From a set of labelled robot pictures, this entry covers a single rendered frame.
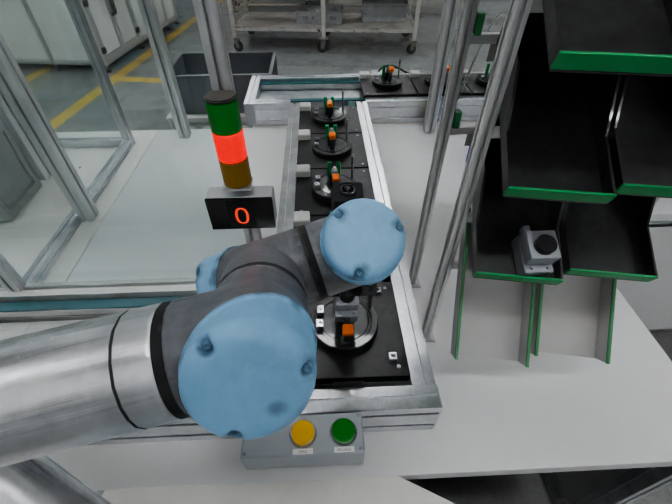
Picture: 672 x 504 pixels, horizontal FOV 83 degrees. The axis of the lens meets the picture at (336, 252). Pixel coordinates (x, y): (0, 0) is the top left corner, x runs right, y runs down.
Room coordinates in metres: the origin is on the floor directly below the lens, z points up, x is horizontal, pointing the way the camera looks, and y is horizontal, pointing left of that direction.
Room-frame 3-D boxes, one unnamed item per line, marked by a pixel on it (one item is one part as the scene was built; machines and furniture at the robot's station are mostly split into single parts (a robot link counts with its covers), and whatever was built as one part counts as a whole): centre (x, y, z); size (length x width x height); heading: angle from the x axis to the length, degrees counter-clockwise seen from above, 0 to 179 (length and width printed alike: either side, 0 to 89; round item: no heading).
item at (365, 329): (0.47, -0.02, 0.98); 0.14 x 0.14 x 0.02
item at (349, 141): (1.22, 0.02, 1.01); 0.24 x 0.24 x 0.13; 3
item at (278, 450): (0.26, 0.06, 0.93); 0.21 x 0.07 x 0.06; 93
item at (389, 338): (0.47, -0.02, 0.96); 0.24 x 0.24 x 0.02; 3
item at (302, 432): (0.26, 0.06, 0.96); 0.04 x 0.04 x 0.02
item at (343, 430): (0.26, -0.01, 0.96); 0.04 x 0.04 x 0.02
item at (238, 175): (0.58, 0.18, 1.29); 0.05 x 0.05 x 0.05
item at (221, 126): (0.58, 0.18, 1.39); 0.05 x 0.05 x 0.05
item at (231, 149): (0.58, 0.18, 1.34); 0.05 x 0.05 x 0.05
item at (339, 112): (1.46, 0.03, 1.01); 0.24 x 0.24 x 0.13; 3
